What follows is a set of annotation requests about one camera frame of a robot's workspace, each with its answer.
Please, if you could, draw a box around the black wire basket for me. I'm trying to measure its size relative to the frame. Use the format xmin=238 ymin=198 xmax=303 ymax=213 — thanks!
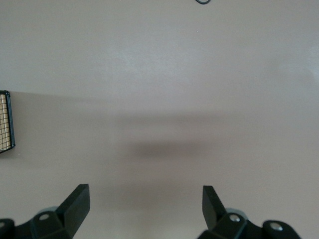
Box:
xmin=0 ymin=90 xmax=16 ymax=153

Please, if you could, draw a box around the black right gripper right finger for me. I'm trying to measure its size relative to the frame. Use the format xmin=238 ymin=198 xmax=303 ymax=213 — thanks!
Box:
xmin=198 ymin=185 xmax=300 ymax=239

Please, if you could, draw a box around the wooden board in basket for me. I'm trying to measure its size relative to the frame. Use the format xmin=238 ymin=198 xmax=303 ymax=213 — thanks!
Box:
xmin=0 ymin=94 xmax=12 ymax=147

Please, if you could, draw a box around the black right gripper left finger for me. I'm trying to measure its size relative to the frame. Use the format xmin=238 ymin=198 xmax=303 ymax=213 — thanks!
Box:
xmin=0 ymin=183 xmax=91 ymax=239

